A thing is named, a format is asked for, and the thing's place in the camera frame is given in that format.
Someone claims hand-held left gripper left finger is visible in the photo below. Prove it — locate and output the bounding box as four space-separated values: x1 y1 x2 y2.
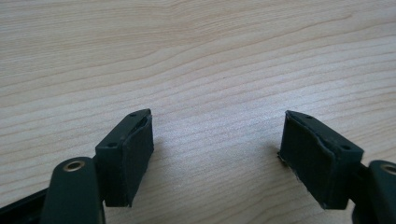
94 108 155 208

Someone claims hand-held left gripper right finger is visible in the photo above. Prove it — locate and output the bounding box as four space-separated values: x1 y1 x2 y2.
277 109 365 211

